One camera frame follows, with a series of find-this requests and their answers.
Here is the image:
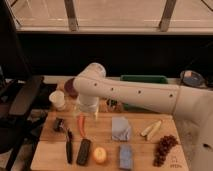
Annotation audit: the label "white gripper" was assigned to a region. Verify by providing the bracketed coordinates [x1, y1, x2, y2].
[75, 104, 99, 120]

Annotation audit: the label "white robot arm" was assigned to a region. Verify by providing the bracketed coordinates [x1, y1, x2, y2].
[73, 63, 213, 171]

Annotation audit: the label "purple bowl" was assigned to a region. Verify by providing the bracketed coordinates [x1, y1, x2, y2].
[64, 78, 78, 98]

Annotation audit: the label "orange carrot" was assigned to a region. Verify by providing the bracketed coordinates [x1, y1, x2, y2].
[77, 115, 86, 138]

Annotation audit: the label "white cup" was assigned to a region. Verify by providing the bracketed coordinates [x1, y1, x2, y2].
[49, 90, 65, 111]

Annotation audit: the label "dark glass jar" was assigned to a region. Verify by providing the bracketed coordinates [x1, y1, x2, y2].
[106, 99, 119, 112]

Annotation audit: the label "black rectangular block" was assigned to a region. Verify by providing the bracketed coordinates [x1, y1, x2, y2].
[76, 138, 91, 166]

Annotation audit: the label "light blue cloth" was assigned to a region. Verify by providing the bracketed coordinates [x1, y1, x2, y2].
[112, 117, 132, 141]

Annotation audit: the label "yellow lemon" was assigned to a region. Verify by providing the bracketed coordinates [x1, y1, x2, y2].
[93, 147, 107, 164]

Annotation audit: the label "blue sponge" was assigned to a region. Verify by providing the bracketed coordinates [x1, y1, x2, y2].
[119, 144, 133, 170]

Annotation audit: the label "green plastic tray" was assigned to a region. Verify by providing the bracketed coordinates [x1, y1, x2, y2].
[120, 75, 168, 112]

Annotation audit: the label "black office chair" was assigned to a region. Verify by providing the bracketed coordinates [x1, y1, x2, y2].
[0, 0, 47, 171]

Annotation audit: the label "pale yellow banana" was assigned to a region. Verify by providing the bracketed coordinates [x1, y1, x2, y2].
[140, 120, 162, 141]

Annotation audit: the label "dark red grapes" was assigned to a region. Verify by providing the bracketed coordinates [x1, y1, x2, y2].
[153, 135, 178, 167]

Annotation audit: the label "round dark base plate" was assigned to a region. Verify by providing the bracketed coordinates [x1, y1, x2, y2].
[180, 70, 205, 87]

